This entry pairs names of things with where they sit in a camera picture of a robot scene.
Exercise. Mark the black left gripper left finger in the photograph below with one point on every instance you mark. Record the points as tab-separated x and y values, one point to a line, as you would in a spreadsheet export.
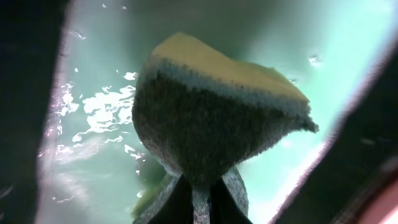
178	208

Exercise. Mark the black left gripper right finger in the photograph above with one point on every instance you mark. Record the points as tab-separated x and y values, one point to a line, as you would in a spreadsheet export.
223	209

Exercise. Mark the green yellow sponge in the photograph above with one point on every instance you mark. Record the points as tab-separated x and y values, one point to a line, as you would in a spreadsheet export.
201	113

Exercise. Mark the mint green plate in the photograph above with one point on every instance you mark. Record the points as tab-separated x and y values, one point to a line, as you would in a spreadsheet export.
95	165

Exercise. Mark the round black tray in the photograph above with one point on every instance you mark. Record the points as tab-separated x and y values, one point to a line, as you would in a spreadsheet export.
360	155

